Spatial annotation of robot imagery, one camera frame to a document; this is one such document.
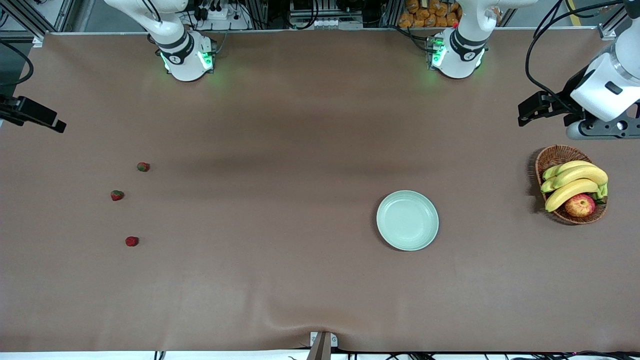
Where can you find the metal table clamp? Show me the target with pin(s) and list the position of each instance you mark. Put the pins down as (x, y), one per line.
(322, 350)

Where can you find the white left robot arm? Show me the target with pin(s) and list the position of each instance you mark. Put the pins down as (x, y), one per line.
(462, 50)

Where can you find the red strawberry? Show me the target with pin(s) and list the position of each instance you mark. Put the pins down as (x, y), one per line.
(143, 167)
(131, 241)
(117, 195)

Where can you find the white power strip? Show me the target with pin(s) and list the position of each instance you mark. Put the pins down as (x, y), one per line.
(220, 14)

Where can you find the pale green round plate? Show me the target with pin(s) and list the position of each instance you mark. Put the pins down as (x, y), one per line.
(407, 220)

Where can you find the bag of orange buns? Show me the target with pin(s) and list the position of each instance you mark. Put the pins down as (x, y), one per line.
(425, 17)

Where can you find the aluminium frame rail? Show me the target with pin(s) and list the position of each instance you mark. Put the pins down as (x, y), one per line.
(607, 31)

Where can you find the grey equipment box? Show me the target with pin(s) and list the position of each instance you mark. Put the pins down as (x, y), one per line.
(325, 22)

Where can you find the red yellow apple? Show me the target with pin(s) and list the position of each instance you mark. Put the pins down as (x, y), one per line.
(580, 205)

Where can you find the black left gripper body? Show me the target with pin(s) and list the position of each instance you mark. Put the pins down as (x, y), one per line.
(570, 96)

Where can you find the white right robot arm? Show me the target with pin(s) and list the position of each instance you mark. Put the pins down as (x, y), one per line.
(180, 50)

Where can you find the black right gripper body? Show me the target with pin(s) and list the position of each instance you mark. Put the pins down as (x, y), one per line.
(11, 110)

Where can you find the greenish yellow banana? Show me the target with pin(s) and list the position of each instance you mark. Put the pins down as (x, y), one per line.
(550, 172)

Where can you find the woven wicker basket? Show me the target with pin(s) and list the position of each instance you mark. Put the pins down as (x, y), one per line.
(555, 157)

